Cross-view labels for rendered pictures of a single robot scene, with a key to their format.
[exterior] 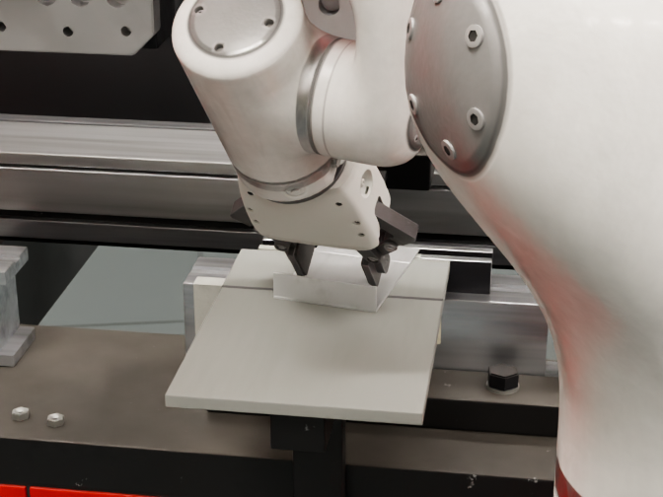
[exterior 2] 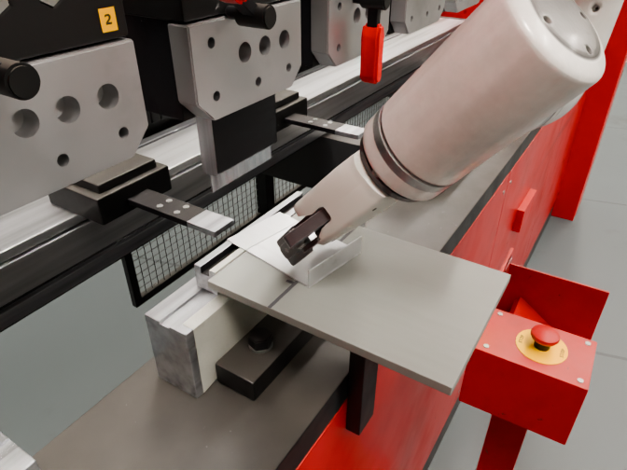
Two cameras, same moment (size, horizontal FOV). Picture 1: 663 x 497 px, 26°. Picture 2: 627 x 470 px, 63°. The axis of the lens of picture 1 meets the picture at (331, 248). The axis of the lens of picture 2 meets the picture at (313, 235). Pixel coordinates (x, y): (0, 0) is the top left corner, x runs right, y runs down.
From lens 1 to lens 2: 0.97 m
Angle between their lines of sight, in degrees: 58
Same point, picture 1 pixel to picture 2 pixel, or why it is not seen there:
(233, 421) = (277, 391)
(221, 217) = (19, 293)
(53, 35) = (48, 172)
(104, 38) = (104, 151)
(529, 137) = not seen: outside the picture
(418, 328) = (393, 243)
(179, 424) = (261, 424)
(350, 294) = (350, 251)
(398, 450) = not seen: hidden behind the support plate
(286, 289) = (316, 275)
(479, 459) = not seen: hidden behind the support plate
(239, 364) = (412, 333)
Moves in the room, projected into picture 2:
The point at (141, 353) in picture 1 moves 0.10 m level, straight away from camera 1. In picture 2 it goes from (131, 416) to (49, 395)
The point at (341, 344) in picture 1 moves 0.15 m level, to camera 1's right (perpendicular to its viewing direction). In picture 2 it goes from (401, 278) to (435, 212)
